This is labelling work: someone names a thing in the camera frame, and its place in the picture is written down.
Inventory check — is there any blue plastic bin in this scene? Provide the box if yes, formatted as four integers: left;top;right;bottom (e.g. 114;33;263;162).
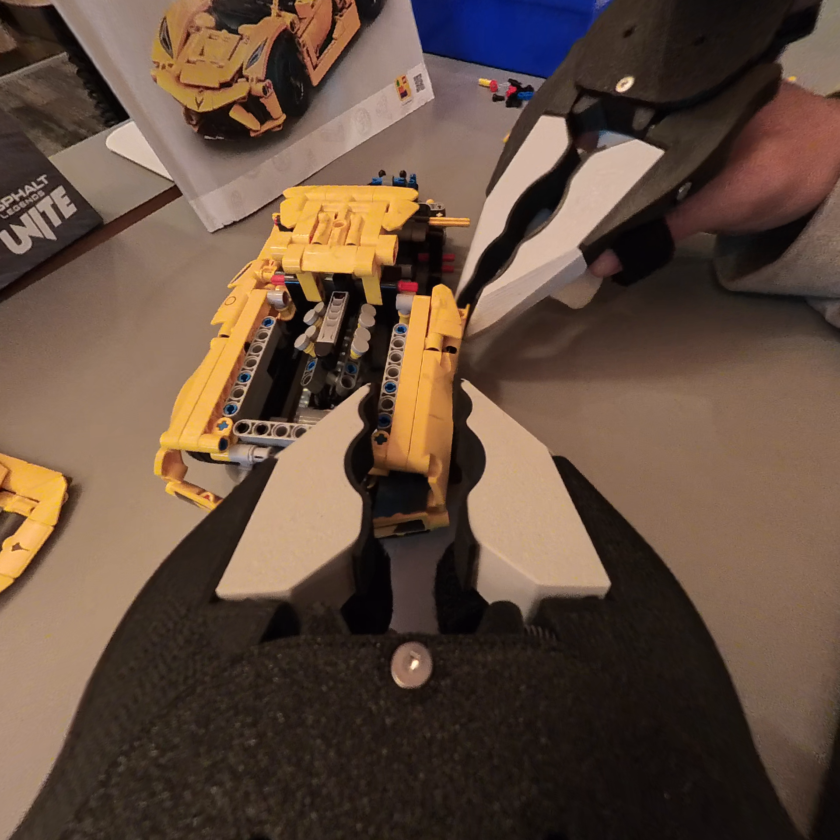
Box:
410;0;614;80

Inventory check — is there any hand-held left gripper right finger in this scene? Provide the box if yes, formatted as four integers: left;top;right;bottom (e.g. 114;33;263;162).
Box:
435;379;613;635

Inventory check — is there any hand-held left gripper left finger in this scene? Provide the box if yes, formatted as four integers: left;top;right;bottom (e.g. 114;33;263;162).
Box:
214;385;393;635

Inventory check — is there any white instruction booklet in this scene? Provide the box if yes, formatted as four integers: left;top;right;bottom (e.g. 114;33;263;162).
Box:
52;0;435;234

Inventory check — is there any yellow toy brick car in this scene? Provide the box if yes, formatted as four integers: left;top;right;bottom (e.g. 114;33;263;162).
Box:
154;169;472;540

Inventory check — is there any yellow brick car hood assembly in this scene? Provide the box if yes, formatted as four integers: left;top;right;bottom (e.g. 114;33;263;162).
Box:
0;453;70;593

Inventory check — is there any person's right hand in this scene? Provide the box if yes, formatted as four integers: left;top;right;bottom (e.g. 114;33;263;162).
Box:
587;80;830;281

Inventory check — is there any dark toy car set box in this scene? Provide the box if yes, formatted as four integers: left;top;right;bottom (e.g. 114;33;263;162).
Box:
0;0;127;290

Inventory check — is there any grey desk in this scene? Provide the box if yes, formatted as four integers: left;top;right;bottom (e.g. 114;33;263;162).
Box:
0;52;840;834

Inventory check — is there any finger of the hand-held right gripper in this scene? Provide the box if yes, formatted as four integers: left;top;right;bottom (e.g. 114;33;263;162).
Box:
455;115;580;307
463;130;666;338

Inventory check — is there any white stand base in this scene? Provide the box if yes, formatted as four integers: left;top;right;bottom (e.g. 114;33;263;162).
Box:
105;120;175;182

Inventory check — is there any cluster of small coloured pins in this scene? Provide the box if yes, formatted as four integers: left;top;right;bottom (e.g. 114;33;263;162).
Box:
478;75;540;109

